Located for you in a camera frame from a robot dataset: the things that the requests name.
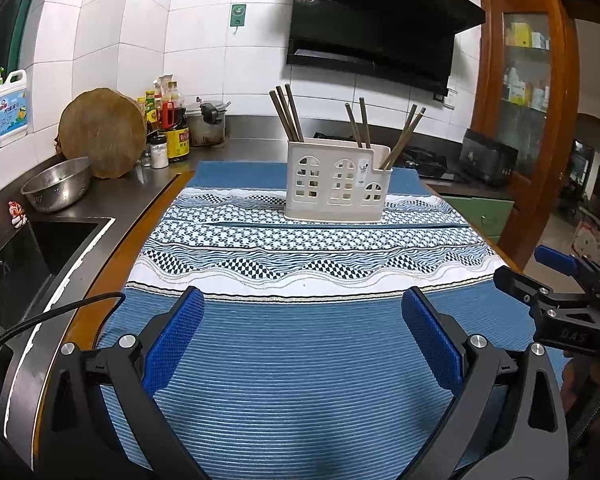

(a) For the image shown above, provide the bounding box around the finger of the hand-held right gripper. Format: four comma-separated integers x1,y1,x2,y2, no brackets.
493,265,557,322
533,245,600,282

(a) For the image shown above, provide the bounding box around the white detergent jug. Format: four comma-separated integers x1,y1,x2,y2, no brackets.
0,66,31,148

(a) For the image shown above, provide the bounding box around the black range hood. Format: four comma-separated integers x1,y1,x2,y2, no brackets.
286,0,487,103

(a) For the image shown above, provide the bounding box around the cluster of small boxes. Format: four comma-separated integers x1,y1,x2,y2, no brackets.
502,20,552,111

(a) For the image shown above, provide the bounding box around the green cabinet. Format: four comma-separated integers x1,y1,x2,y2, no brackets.
444,195,516,242

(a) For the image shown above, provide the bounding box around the white plastic utensil holder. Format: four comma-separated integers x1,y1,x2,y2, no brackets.
285,140,393,224

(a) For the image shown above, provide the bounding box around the bunch of wooden chopsticks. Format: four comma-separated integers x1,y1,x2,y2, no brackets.
269,84,427,171

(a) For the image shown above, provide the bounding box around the black cable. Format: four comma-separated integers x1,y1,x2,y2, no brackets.
0,292,127,362

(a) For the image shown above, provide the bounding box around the red white scrubber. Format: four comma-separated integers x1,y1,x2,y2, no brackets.
7,201,30,229

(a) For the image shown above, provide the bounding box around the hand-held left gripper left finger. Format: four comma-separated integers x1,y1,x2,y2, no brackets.
30,286,207,480

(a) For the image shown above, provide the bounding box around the person's right hand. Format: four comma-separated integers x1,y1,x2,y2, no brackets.
562,354,600,441

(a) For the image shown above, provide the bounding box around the wooden glass-door cabinet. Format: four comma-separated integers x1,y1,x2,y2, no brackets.
470,0,581,273

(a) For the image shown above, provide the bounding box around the white jar with black lid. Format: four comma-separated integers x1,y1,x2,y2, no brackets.
150,135,170,169

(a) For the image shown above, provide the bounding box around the metal pressure cooker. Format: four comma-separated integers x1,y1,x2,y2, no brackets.
186,96,232,148

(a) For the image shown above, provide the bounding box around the round wooden chopping block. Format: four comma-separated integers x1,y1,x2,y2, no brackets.
57,87,147,179

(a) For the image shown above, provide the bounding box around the steel kitchen sink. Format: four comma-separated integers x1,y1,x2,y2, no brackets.
0,216,117,322

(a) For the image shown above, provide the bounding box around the black gas stove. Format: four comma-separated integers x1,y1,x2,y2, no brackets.
312,131,473,184

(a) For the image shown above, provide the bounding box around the steel colander bowl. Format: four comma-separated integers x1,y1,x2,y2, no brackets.
20,156,93,212

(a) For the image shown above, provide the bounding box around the black countertop appliance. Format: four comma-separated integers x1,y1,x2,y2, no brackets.
460,128,519,187

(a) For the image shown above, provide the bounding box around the printed white bag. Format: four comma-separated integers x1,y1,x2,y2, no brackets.
572,210,600,267

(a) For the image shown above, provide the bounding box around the blue patterned woven mat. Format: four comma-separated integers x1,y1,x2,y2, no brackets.
95,160,571,480

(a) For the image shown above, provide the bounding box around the dark soy sauce bottle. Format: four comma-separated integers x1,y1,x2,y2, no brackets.
161,81,189,162

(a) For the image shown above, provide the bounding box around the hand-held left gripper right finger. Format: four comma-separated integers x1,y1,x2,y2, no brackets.
401,287,572,480

